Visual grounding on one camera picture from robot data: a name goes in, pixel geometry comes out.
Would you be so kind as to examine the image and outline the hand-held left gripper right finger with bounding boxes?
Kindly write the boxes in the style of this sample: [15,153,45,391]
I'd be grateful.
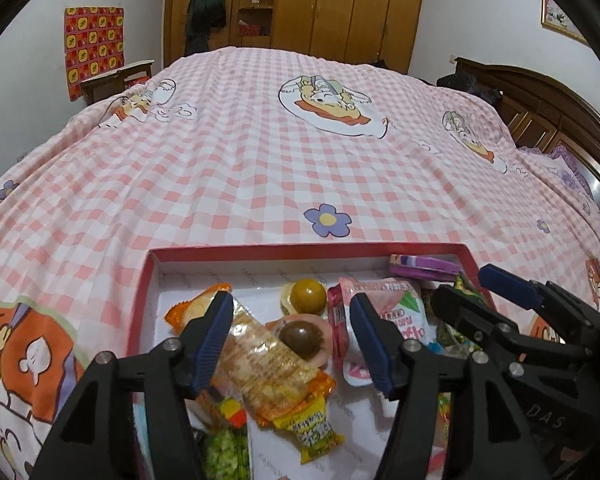
[349,292,553,480]

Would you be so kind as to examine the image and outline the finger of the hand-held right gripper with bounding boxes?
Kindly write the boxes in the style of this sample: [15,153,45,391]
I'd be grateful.
[478,264,600,333]
[431,284,588,376]

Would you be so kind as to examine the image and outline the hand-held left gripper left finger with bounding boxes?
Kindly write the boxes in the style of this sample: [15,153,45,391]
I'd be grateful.
[32,290,235,480]

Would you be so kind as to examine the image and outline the white red drink pouch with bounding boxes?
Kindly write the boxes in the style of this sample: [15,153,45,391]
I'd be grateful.
[327,279,438,416]

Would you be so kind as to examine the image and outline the clear orange rice cracker packet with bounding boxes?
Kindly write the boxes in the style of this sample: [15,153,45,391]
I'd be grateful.
[165,284,337,428]

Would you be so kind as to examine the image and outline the purple pudding cup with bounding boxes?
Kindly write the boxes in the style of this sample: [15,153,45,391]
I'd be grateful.
[389,254,461,281]

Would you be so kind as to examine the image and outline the orange burger gummy packet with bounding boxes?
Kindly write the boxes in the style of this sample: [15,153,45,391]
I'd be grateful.
[195,387,248,431]

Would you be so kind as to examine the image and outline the red cardboard box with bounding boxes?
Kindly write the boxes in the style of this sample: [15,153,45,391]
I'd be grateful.
[125,242,498,480]

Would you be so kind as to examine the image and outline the brown jelly cup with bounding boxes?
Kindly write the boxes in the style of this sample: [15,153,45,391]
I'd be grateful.
[266,316,334,367]

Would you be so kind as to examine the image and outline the yellow jelly cup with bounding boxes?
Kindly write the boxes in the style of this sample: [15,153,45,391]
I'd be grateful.
[280,278,327,318]

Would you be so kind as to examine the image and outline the yellow snack packet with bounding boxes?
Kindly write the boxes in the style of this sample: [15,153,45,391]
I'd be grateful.
[272,395,345,465]

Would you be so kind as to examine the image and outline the green wafer packet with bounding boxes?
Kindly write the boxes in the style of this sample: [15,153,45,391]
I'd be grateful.
[202,427,251,480]

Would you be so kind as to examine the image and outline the purple frilled pillow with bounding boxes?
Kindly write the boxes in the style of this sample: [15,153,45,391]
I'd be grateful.
[517,145,600,221]

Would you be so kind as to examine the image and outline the dark wooden headboard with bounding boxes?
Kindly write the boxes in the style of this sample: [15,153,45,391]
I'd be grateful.
[454,56,600,211]

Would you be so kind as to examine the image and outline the pink checkered cartoon blanket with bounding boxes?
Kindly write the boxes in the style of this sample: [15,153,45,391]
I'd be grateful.
[0,46,600,480]

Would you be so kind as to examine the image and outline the dark bag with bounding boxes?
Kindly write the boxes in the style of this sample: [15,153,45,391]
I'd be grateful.
[436,72,503,106]

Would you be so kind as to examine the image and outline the wooden side table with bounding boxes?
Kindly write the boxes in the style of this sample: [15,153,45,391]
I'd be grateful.
[80,59,156,106]

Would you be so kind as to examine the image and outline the wooden wardrobe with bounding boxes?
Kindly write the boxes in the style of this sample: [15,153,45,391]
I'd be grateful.
[162,0,427,75]

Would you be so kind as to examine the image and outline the hanging dark clothes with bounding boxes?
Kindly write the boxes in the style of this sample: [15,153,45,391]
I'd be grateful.
[181,0,228,56]

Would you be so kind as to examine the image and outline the framed wall picture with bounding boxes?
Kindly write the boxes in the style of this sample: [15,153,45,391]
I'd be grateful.
[540,0,593,48]

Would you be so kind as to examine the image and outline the red patterned wall poster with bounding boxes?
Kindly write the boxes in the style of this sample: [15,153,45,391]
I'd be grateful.
[64,6,126,102]

